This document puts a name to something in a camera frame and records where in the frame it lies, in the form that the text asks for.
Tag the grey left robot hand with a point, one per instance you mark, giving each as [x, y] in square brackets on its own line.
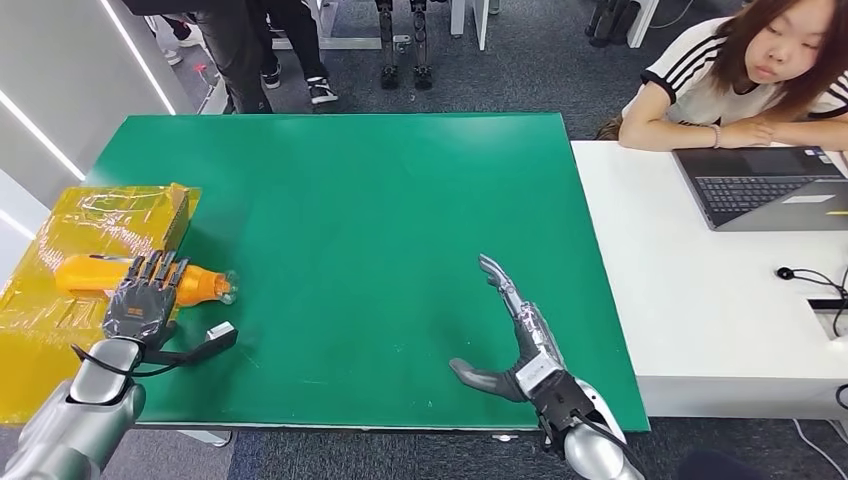
[142, 308]

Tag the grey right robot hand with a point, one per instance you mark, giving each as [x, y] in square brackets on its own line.
[530, 338]

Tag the orange detergent bottle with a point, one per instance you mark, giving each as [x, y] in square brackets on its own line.
[86, 275]

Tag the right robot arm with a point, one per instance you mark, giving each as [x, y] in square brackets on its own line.
[593, 457]

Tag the yellow film-wrapped cardboard box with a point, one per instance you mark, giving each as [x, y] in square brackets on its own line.
[40, 344]

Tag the white desk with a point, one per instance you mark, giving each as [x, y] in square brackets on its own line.
[696, 298]

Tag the green table mat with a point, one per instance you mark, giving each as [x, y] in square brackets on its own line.
[364, 212]

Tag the person with white shoe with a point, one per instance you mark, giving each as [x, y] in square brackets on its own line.
[172, 56]

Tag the standing person in dark trousers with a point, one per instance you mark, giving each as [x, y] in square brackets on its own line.
[232, 60]

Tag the grey laptop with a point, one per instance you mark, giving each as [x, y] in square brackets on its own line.
[762, 189]

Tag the person with black shoes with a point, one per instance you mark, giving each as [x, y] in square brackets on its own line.
[298, 46]

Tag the black robot leg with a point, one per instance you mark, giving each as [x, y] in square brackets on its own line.
[421, 53]
[389, 53]

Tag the seated person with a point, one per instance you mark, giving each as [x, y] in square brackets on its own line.
[696, 79]

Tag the white desk leg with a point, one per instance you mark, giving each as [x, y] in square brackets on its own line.
[481, 20]

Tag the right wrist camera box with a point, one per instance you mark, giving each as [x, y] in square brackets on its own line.
[553, 391]

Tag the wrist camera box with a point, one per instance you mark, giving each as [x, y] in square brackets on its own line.
[218, 334]
[553, 391]

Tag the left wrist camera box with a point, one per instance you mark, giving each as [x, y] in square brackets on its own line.
[218, 334]

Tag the white desk frame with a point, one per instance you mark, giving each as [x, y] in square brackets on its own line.
[331, 42]

